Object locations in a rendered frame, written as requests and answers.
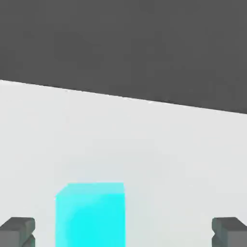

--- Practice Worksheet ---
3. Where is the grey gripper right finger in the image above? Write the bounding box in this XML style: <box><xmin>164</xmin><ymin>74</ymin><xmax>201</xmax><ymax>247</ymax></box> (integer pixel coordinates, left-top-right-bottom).
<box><xmin>211</xmin><ymin>217</ymin><xmax>247</xmax><ymax>247</ymax></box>

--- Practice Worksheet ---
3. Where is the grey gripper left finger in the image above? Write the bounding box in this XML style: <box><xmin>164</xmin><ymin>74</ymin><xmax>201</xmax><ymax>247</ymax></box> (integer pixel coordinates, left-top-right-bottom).
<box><xmin>0</xmin><ymin>217</ymin><xmax>36</xmax><ymax>247</ymax></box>

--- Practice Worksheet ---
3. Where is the small cyan cube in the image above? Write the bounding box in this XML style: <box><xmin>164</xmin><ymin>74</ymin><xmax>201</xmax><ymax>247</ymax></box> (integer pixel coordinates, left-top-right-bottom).
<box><xmin>55</xmin><ymin>181</ymin><xmax>126</xmax><ymax>247</ymax></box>

